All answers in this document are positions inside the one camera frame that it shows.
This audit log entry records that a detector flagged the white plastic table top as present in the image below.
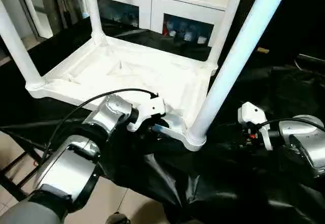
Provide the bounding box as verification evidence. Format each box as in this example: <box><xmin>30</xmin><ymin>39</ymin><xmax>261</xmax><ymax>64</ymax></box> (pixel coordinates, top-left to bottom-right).
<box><xmin>25</xmin><ymin>32</ymin><xmax>219</xmax><ymax>152</ymax></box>

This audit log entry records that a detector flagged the black mat cover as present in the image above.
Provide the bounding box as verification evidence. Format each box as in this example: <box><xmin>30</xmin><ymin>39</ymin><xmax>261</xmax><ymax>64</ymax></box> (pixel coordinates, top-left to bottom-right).
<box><xmin>0</xmin><ymin>18</ymin><xmax>325</xmax><ymax>224</ymax></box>

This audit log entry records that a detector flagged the long black pole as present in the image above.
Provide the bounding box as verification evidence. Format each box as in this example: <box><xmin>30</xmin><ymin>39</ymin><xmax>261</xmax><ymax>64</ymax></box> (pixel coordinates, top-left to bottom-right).
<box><xmin>297</xmin><ymin>53</ymin><xmax>325</xmax><ymax>63</ymax></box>

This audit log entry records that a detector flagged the white cabinet with glass doors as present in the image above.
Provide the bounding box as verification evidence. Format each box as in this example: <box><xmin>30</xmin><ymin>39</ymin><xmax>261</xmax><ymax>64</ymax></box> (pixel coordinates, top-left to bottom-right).
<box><xmin>92</xmin><ymin>0</ymin><xmax>237</xmax><ymax>48</ymax></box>

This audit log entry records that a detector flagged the black metal stand leg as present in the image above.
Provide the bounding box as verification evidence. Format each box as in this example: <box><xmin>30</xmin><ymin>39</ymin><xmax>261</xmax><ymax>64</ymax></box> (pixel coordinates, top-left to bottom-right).
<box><xmin>0</xmin><ymin>130</ymin><xmax>51</xmax><ymax>202</ymax></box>

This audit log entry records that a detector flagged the grey metal rack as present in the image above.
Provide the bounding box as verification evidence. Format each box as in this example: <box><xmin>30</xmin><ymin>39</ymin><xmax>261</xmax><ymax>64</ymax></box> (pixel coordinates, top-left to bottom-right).
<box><xmin>0</xmin><ymin>0</ymin><xmax>89</xmax><ymax>47</ymax></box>

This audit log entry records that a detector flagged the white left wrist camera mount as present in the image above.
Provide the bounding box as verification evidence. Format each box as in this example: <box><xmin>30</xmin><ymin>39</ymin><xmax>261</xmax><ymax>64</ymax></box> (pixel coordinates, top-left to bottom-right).
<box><xmin>126</xmin><ymin>95</ymin><xmax>167</xmax><ymax>133</ymax></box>

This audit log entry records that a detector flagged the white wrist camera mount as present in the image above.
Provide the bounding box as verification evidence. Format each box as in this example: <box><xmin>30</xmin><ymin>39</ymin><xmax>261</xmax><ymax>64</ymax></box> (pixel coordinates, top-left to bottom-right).
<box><xmin>126</xmin><ymin>95</ymin><xmax>167</xmax><ymax>133</ymax></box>
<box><xmin>237</xmin><ymin>102</ymin><xmax>275</xmax><ymax>151</ymax></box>

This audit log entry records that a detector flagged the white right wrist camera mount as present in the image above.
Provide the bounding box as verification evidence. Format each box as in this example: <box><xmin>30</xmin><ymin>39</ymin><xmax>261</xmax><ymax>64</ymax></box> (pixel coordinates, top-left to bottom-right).
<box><xmin>237</xmin><ymin>102</ymin><xmax>275</xmax><ymax>151</ymax></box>

